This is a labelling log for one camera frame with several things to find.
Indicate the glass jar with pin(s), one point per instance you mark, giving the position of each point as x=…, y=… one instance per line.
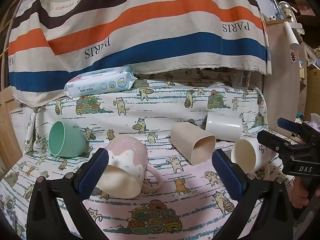
x=287, y=11

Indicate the cardboard box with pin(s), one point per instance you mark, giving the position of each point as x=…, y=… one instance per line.
x=313, y=92

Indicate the small cartoon sticker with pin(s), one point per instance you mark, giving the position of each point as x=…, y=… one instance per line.
x=293, y=56

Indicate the white plastic cup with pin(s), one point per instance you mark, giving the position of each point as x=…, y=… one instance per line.
x=223, y=126

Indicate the person's right hand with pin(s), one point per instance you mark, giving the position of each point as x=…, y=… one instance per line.
x=298, y=192

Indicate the mint green cup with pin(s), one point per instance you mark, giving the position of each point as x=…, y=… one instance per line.
x=66, y=140

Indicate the beige square cup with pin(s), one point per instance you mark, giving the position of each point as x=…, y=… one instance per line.
x=190, y=140

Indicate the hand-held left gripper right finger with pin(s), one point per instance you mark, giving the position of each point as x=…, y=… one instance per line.
x=228, y=177

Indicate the wooden board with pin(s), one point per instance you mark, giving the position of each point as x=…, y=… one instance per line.
x=277, y=80

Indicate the clear plastic container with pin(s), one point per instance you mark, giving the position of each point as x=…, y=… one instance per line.
x=242, y=78

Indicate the baby wipes pack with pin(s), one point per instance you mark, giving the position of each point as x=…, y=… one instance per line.
x=100, y=85

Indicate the striped blanket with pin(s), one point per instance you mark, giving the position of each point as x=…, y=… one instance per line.
x=150, y=30

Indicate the white paper cup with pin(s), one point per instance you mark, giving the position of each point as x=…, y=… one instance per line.
x=292, y=36

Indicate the cat print cloth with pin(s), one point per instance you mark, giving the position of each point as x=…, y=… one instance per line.
x=160, y=120

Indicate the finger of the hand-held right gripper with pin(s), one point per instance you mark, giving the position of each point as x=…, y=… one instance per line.
x=283, y=124
x=272, y=140

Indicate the wooden cabinet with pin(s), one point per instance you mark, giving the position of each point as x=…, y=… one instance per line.
x=8, y=130

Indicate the blue capped bottle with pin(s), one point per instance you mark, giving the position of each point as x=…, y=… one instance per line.
x=273, y=6

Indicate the pink box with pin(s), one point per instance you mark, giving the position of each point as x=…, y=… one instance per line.
x=303, y=7

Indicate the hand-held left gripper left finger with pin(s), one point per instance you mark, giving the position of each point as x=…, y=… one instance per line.
x=96, y=170

